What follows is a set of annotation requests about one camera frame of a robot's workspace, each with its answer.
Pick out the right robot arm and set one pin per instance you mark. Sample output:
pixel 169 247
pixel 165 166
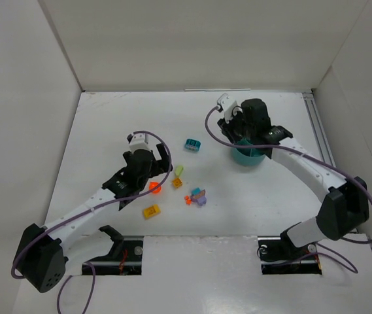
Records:
pixel 344 206

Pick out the teal lego block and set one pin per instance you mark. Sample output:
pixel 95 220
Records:
pixel 192 145

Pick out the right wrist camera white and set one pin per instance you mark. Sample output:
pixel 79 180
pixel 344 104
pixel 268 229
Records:
pixel 228 106

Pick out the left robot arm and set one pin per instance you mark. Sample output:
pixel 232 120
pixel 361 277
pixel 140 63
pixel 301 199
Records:
pixel 42 253

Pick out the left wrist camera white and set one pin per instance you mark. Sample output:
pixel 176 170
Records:
pixel 138 141

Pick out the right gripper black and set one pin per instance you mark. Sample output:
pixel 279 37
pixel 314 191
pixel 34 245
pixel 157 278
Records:
pixel 238 129

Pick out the small orange lego piece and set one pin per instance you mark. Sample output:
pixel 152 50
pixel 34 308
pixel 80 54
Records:
pixel 188 200

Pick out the aluminium rail right edge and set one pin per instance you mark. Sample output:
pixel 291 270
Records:
pixel 318 129

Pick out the teal round divided container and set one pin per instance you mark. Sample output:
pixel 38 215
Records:
pixel 247 157

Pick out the small orange-yellow lego brick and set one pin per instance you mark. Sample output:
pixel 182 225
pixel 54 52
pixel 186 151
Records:
pixel 177 183

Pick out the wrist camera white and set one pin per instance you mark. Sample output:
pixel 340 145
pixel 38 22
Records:
pixel 138 141
pixel 228 106

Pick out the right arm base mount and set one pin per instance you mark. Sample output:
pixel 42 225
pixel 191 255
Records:
pixel 278 258

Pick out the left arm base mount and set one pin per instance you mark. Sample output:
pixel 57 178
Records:
pixel 124 256

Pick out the yellow lego brick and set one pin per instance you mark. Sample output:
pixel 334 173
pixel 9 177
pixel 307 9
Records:
pixel 151 211

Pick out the orange round lego piece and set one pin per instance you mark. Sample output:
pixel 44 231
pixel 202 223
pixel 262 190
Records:
pixel 154 187

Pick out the lime green lego piece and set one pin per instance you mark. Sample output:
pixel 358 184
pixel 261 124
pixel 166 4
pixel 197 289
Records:
pixel 178 170

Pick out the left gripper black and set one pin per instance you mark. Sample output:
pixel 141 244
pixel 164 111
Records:
pixel 159 160

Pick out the purple lego figure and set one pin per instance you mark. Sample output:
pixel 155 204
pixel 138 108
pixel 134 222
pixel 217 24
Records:
pixel 198 196

